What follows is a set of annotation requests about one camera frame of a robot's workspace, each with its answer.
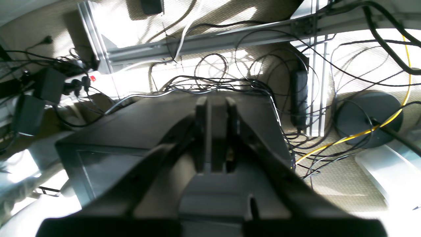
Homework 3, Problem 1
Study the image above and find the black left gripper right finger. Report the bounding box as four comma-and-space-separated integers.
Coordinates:
226, 97, 387, 237

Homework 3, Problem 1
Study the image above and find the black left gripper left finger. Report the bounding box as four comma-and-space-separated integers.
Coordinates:
37, 97, 209, 237

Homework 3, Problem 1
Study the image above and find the black power adapter brick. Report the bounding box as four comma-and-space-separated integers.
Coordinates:
290, 70, 308, 131

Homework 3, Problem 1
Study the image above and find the black round stand base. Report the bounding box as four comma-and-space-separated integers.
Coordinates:
334, 90, 401, 149

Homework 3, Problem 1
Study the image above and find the white power strip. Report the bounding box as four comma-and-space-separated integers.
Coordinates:
58, 60, 104, 99

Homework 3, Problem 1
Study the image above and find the clear plastic storage bin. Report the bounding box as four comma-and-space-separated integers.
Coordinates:
355, 138, 421, 211

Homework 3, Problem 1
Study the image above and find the aluminium frame crossbar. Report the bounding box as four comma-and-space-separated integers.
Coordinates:
105, 13, 421, 66

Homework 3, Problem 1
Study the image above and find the yellow cable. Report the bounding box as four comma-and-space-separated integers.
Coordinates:
295, 35, 412, 164

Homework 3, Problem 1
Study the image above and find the aluminium table frame leg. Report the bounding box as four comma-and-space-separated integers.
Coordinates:
77, 0, 114, 74

